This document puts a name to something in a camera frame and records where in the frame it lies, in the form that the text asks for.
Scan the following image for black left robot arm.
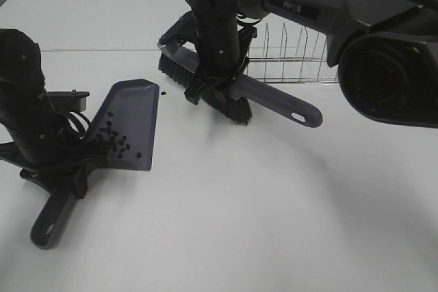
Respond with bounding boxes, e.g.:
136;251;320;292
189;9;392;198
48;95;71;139
1;28;108;199

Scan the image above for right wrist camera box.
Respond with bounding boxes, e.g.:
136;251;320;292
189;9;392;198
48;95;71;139
157;11;198;56

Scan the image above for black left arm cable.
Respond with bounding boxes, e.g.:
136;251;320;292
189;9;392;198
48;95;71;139
60;110;93;146

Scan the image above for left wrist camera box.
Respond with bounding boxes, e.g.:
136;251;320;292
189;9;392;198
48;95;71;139
47;90;90;112

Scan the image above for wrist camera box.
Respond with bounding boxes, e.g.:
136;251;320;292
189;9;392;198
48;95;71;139
157;11;198;56
47;90;90;112

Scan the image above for grey hand brush black bristles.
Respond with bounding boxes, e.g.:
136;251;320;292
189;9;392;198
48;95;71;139
159;47;323;128

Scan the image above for grey plastic dustpan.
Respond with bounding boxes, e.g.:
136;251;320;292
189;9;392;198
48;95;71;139
30;79;159;250

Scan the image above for metal wire dish rack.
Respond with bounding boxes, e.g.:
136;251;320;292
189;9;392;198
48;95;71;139
244;23;338;83

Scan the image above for pile of coffee beans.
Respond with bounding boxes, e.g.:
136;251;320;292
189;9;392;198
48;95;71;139
91;111;142;160

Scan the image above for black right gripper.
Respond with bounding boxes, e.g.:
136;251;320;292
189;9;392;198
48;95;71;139
183;25;258;105

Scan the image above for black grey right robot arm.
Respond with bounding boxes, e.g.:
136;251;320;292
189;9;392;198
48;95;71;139
185;0;437;127

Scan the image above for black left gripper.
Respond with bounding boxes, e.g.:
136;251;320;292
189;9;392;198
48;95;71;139
1;142;110;199

